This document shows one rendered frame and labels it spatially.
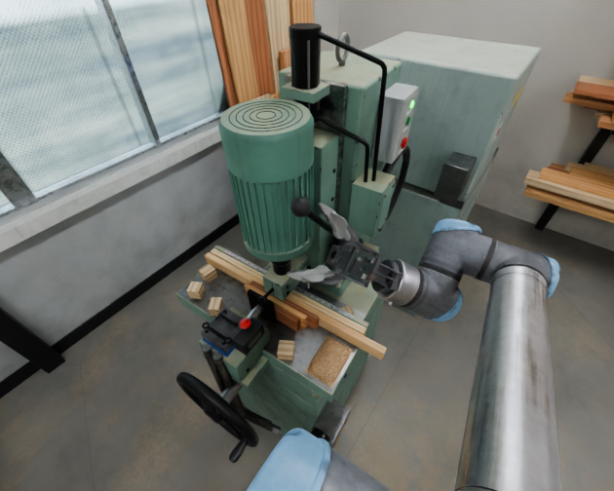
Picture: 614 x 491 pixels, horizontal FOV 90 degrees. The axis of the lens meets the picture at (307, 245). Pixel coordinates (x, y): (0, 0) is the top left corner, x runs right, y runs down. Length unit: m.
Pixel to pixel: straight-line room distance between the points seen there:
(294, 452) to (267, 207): 0.44
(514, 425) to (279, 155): 0.48
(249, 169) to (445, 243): 0.42
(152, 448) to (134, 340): 0.65
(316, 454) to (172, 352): 1.83
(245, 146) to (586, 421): 2.10
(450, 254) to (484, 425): 0.37
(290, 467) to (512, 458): 0.21
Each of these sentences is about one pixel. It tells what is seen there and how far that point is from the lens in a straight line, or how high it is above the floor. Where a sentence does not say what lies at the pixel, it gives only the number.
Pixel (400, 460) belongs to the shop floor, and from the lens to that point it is 1.81.
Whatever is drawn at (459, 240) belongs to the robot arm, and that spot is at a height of 1.29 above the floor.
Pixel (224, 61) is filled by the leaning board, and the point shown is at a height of 1.24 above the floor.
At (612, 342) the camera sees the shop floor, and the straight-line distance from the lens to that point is 2.66.
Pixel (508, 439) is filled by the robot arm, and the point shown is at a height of 1.39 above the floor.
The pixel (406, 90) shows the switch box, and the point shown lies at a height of 1.48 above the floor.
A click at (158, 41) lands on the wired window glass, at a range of 2.10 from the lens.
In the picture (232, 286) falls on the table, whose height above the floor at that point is 0.90.
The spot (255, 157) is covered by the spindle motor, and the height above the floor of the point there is 1.47.
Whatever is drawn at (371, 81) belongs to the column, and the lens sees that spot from 0.75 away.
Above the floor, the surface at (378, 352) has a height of 0.93.
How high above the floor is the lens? 1.73
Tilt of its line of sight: 45 degrees down
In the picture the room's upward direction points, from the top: 1 degrees counter-clockwise
